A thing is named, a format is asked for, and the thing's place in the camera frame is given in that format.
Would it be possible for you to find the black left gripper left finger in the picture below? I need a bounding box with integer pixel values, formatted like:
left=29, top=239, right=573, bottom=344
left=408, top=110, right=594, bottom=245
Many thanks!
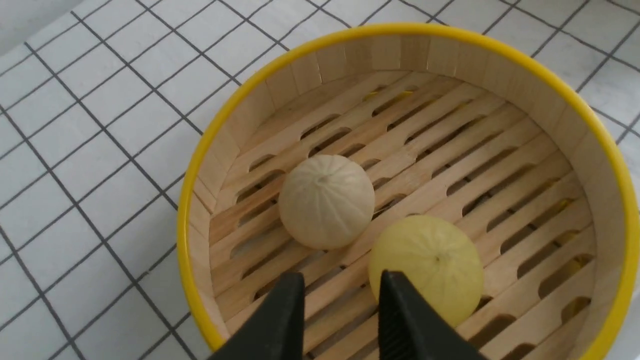
left=209, top=272, right=306, bottom=360

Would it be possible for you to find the bamboo steamer basket yellow rim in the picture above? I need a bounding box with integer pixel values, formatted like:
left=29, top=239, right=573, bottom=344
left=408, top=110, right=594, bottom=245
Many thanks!
left=177, top=23, right=639, bottom=360

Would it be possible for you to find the yellow steamed bun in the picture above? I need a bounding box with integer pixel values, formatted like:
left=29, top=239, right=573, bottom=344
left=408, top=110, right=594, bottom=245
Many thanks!
left=368, top=215, right=485, bottom=328

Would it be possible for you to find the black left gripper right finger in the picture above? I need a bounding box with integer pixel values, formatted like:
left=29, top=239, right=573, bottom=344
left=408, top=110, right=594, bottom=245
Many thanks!
left=377, top=270, right=485, bottom=360

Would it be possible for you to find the white grid-pattern tablecloth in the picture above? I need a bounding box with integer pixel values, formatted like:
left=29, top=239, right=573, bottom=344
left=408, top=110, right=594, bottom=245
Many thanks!
left=0, top=0, right=640, bottom=360

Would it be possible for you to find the white steamed bun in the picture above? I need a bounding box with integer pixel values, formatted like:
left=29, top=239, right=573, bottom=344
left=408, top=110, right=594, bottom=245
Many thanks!
left=278, top=154, right=375, bottom=250

